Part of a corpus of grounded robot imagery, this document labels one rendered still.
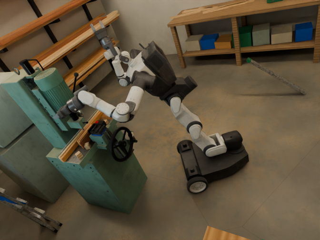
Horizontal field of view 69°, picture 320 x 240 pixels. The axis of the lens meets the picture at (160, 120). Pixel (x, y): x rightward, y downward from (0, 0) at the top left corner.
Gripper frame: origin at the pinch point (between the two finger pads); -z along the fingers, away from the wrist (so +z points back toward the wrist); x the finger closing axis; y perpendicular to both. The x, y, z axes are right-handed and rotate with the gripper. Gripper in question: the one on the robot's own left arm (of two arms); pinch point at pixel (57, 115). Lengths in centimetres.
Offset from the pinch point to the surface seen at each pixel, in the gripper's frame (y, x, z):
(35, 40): 74, 279, -88
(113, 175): -76, 28, -14
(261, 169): -154, 30, 104
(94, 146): -39.7, 21.6, -6.4
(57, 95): 7.9, 23.3, -1.9
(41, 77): 23.7, 22.3, -2.2
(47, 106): 4.2, 32.8, -18.6
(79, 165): -41.4, 6.6, -18.0
